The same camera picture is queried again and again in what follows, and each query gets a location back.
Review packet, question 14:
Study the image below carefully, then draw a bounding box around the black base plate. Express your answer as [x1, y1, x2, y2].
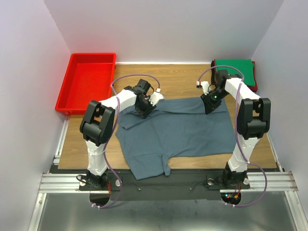
[76, 169, 250, 201]

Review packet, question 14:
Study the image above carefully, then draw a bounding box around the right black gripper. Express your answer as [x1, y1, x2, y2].
[200, 88, 230, 115]

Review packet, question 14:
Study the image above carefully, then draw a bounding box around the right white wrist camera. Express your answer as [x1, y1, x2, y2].
[196, 81, 210, 95]

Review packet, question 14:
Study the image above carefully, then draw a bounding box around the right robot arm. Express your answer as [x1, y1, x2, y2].
[196, 65, 271, 188]

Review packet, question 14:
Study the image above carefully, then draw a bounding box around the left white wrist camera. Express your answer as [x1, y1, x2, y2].
[149, 92, 165, 106]

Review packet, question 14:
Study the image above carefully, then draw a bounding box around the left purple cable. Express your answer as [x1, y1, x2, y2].
[91, 74, 162, 209]

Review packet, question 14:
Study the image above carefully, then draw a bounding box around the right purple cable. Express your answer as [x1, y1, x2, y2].
[196, 65, 268, 209]

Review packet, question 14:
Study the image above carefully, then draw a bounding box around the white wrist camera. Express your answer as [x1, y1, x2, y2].
[149, 92, 165, 106]
[196, 81, 210, 95]

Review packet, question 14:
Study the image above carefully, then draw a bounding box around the purple cable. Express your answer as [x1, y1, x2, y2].
[91, 74, 162, 209]
[196, 65, 268, 209]

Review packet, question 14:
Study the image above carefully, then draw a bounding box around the aluminium rail frame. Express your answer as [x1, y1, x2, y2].
[28, 113, 308, 231]

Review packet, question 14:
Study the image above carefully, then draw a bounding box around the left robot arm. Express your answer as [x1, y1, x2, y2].
[77, 79, 164, 191]

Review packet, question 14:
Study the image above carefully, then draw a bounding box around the red plastic bin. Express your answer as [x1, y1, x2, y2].
[55, 53, 116, 115]

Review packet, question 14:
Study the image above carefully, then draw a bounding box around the blue-grey t-shirt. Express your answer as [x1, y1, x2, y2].
[115, 97, 236, 180]

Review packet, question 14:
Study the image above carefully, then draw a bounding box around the green folded t-shirt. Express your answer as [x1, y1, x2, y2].
[213, 59, 256, 87]

